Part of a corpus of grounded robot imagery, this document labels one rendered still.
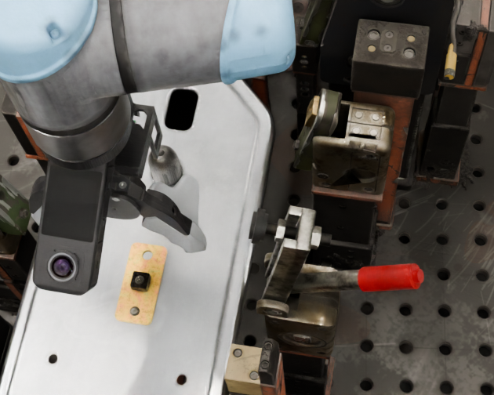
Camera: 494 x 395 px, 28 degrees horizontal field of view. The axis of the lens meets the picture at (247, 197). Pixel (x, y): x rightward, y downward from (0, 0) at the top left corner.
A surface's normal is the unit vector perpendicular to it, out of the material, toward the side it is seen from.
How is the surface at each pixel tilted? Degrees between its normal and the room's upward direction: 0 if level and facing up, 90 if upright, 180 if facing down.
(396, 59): 0
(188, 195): 57
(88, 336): 0
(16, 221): 78
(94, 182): 28
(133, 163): 0
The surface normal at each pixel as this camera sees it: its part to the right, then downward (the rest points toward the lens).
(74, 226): -0.09, 0.07
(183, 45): 0.05, 0.51
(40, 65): 0.15, 0.88
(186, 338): -0.06, -0.40
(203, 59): 0.08, 0.71
